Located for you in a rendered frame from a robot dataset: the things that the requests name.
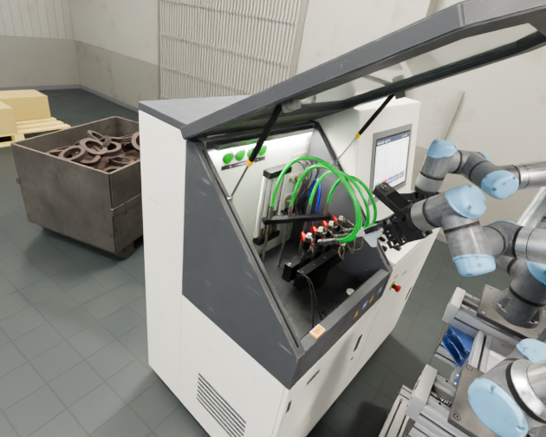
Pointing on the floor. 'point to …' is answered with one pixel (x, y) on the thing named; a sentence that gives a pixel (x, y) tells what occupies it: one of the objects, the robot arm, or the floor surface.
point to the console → (341, 134)
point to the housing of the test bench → (166, 221)
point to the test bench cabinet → (229, 381)
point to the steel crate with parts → (85, 183)
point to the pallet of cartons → (16, 115)
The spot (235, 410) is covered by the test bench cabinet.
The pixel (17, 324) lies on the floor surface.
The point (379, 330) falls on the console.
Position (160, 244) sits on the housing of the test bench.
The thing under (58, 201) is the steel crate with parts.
